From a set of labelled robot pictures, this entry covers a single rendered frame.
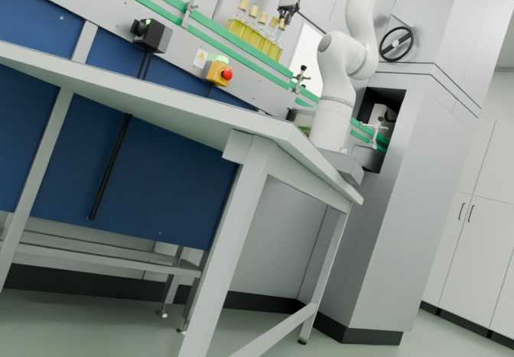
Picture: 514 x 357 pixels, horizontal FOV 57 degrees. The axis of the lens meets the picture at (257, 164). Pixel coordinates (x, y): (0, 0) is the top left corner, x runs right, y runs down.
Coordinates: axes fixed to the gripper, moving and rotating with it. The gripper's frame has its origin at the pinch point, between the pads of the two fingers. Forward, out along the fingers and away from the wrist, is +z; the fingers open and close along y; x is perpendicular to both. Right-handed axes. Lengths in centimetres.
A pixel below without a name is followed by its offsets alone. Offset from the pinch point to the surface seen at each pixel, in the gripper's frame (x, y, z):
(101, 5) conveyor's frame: -82, 16, 38
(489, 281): 365, -15, 85
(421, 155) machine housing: 106, 22, 27
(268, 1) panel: -2.9, -11.8, -8.3
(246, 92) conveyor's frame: -19.3, 15.7, 40.8
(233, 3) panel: -20.1, -11.7, 2.1
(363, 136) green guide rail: 76, 4, 29
